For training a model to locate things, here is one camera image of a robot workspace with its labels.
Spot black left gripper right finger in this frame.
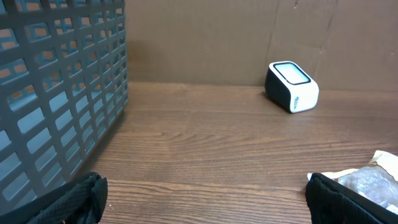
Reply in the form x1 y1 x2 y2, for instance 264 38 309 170
305 173 397 224

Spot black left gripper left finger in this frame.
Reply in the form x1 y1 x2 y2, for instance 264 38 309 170
1 172 108 224

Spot brown snack pouch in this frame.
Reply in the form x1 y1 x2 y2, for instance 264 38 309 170
321 150 397 214

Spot white barcode scanner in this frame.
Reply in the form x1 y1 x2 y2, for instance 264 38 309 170
264 61 320 113

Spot grey plastic mesh basket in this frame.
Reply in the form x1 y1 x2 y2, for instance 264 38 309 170
1 0 128 214

